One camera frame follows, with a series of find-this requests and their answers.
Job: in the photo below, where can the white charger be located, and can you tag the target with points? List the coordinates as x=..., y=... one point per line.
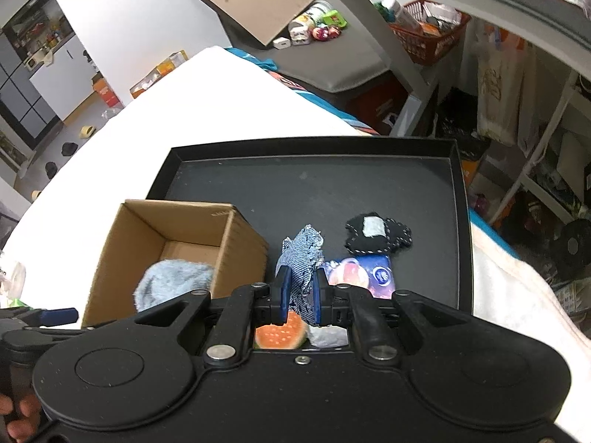
x=281, y=43

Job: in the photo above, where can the red plastic basket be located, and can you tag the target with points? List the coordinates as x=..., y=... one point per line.
x=427, y=39

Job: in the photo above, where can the dark shelving unit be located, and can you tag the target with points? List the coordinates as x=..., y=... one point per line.
x=18, y=87

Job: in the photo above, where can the pink toy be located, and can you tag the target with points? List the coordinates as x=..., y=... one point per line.
x=325, y=33

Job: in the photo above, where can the denim cloth piece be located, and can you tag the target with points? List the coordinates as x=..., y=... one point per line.
x=302, y=258

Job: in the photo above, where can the black fan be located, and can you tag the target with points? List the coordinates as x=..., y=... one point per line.
x=572, y=247

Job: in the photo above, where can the light blue fuzzy cloth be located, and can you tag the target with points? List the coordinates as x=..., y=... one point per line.
x=171, y=281

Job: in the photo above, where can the cream tote bag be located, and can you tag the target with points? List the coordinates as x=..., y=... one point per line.
x=496, y=87

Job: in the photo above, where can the green toy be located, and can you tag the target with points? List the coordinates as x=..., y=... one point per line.
x=335, y=18

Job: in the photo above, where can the white supplement bottle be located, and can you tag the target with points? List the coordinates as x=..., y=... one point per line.
x=318, y=10

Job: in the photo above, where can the yellow slipper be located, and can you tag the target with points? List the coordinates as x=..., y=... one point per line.
x=36, y=194
x=86, y=131

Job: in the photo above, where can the white cabinet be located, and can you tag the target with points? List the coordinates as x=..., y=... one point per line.
x=64, y=83

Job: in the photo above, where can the orange cardboard box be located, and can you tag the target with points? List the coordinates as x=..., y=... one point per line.
x=161, y=71

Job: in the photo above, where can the black slipper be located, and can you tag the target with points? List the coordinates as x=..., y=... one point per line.
x=51, y=169
x=69, y=149

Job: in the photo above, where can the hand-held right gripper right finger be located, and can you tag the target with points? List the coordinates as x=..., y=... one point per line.
x=319, y=300

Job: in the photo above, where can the blue tissue packet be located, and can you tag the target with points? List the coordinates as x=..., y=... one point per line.
x=369, y=277

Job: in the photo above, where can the person's left hand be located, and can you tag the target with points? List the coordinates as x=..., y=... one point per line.
x=21, y=417

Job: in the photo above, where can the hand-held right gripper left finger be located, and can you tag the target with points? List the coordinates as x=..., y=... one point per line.
x=281, y=296

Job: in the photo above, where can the burger plush toy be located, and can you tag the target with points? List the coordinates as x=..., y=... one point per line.
x=279, y=334

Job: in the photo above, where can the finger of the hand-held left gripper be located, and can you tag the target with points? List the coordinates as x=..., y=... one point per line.
x=57, y=316

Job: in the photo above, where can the grey cushion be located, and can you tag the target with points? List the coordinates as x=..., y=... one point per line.
x=323, y=64

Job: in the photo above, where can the black stitched felt patch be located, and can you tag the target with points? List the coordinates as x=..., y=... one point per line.
x=358, y=237

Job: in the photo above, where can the white storage rack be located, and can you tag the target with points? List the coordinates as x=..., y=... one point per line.
x=551, y=138

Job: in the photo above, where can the black tray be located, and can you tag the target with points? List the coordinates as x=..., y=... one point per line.
x=346, y=184

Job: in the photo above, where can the orange carton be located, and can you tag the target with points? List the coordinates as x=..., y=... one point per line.
x=107, y=94

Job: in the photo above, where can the white plug adapter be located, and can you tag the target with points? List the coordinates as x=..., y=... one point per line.
x=299, y=36

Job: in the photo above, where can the clear plastic bottle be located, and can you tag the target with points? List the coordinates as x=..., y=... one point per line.
x=14, y=277

